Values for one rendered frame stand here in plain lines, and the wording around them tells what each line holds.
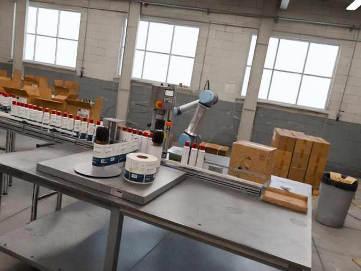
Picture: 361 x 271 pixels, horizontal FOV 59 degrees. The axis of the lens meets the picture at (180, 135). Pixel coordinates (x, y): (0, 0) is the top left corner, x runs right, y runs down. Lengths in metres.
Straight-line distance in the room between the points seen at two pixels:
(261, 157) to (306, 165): 3.30
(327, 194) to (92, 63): 6.61
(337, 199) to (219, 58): 4.63
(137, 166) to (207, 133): 6.11
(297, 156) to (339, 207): 1.47
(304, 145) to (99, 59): 5.60
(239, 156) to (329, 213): 2.26
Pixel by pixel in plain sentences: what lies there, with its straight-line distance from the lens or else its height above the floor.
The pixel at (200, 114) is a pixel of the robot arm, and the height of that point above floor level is 1.28.
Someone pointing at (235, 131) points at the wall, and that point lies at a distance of 7.97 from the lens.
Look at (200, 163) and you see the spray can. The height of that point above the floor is 0.95.
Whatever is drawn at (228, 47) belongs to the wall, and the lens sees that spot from 7.99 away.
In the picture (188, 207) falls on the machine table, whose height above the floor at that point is 0.83.
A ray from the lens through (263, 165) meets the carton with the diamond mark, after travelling 2.59.
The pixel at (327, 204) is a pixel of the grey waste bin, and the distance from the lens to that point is 4.64.
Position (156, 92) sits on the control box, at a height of 1.42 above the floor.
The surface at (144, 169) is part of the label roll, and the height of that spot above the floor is 0.98.
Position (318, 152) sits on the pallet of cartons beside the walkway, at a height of 0.71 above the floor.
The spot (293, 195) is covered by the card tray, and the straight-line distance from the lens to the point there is 2.55.
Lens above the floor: 1.56
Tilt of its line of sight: 10 degrees down
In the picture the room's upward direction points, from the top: 9 degrees clockwise
